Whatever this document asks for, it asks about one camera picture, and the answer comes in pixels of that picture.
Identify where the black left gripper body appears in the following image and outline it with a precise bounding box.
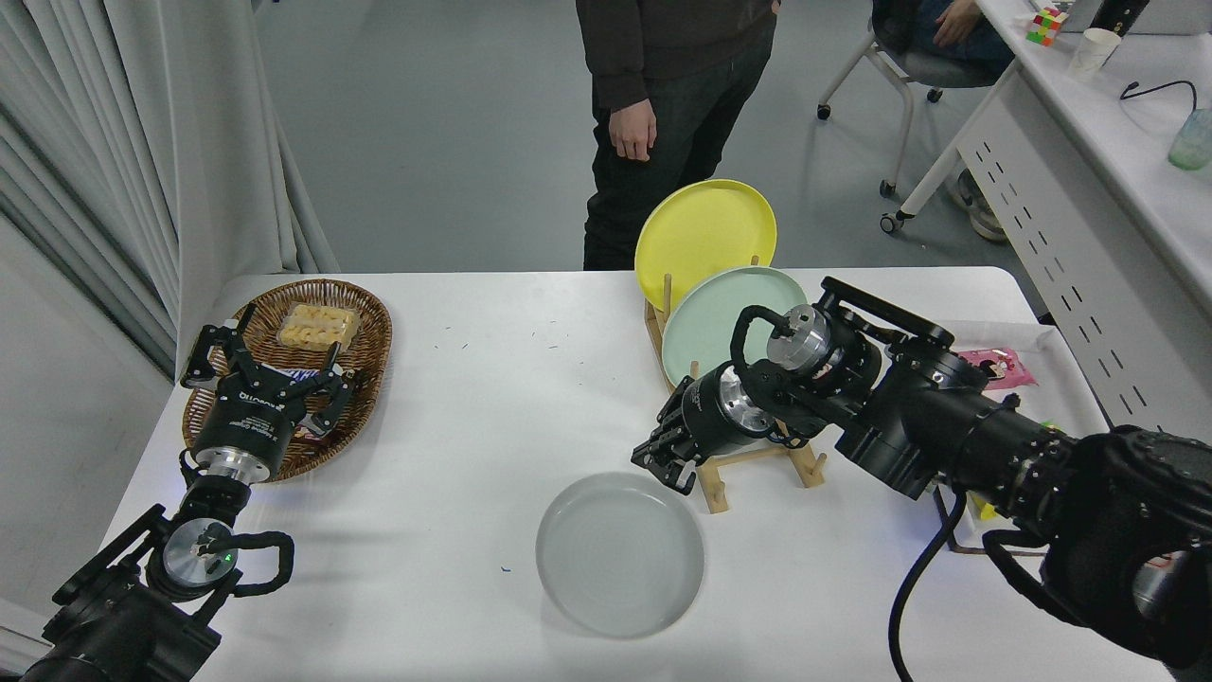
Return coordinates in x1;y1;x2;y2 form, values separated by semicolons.
192;373;317;469

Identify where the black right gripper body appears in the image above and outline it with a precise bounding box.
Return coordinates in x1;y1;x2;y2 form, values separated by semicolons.
674;368;749;465

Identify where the grey plate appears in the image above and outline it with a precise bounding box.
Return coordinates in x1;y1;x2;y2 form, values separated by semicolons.
535;472;706;638

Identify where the wooden plate rack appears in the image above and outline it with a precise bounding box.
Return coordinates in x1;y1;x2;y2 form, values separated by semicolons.
644;256;829;515

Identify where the mint green plate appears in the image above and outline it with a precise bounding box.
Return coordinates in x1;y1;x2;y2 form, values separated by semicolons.
661;266;811;389

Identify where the yellow plate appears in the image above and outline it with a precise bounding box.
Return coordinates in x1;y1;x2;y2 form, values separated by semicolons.
633;179;778;312

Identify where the standing person's hand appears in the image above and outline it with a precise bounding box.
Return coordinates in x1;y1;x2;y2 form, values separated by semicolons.
609;97;659;162

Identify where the seated person's hand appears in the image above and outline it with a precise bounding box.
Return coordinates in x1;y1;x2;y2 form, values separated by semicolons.
931;0;982;48

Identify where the dark snack bar wrapper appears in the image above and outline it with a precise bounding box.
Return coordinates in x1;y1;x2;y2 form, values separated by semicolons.
258;363;342;446

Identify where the clear pack of yellow snacks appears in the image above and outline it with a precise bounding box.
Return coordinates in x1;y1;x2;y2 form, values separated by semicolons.
276;303;362;350

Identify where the brown wicker basket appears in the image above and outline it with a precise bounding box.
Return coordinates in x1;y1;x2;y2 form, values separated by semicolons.
182;278;394;484

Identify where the grey curtain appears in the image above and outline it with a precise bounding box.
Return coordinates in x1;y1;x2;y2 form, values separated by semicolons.
0;0;342;380

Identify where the pink snack pack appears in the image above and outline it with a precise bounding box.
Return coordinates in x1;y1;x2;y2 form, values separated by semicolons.
956;347;1038;391

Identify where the seated person's shoe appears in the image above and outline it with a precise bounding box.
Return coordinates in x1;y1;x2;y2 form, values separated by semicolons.
954;170;1010;243

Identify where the white tray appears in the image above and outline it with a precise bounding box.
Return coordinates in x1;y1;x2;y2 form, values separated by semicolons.
933;320;1111;556

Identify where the standing person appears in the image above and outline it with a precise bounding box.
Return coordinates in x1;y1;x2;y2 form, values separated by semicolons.
575;0;779;272

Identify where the white-legged office chair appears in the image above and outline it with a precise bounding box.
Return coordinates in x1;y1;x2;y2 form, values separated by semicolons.
816;0;1019;200

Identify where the seated person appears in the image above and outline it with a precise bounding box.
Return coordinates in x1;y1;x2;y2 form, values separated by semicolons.
871;0;1016;84

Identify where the white desk with perforated panel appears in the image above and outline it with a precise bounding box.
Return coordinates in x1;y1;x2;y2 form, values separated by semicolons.
879;0;1212;446

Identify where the colourful puzzle cube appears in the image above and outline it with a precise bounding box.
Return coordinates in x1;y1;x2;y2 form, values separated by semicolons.
1026;6;1069;46

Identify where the white paper cup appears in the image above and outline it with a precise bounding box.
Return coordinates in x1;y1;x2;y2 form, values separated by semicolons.
1067;27;1123;81

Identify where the pale green plastic cup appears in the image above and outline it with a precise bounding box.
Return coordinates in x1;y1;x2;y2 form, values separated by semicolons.
1167;108;1212;172

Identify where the black cable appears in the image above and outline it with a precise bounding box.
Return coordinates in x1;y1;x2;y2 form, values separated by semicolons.
1120;80;1201;115

